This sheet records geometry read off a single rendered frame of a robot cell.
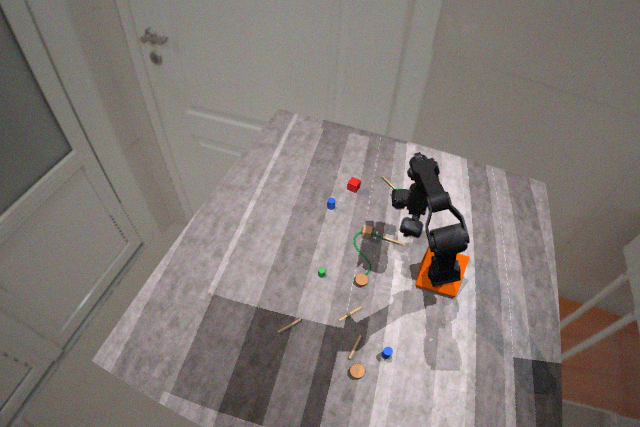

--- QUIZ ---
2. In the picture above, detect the round wooden button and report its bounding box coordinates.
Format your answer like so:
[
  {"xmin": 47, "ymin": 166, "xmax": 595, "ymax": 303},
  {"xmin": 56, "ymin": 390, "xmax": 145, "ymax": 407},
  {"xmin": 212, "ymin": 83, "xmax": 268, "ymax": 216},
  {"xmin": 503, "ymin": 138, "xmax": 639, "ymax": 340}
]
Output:
[{"xmin": 355, "ymin": 274, "xmax": 368, "ymax": 287}]

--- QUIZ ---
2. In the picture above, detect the orange round disc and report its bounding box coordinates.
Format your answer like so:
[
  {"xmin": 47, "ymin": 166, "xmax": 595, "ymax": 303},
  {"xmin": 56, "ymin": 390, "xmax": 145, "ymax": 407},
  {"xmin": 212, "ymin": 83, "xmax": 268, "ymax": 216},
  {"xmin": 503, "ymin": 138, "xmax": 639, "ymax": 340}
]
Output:
[{"xmin": 349, "ymin": 363, "xmax": 365, "ymax": 379}]

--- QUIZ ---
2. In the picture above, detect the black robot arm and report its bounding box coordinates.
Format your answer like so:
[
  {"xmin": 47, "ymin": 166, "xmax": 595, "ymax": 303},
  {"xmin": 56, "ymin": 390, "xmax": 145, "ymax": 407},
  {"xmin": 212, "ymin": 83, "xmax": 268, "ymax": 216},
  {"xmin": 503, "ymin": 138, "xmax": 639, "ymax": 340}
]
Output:
[{"xmin": 392, "ymin": 152, "xmax": 470, "ymax": 287}]

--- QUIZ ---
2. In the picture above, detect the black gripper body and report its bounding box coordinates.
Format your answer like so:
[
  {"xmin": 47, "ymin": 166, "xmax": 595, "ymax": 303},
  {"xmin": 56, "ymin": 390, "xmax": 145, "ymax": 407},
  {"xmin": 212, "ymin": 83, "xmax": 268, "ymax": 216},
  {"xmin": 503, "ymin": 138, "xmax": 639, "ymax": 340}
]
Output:
[{"xmin": 399, "ymin": 183, "xmax": 428, "ymax": 238}]

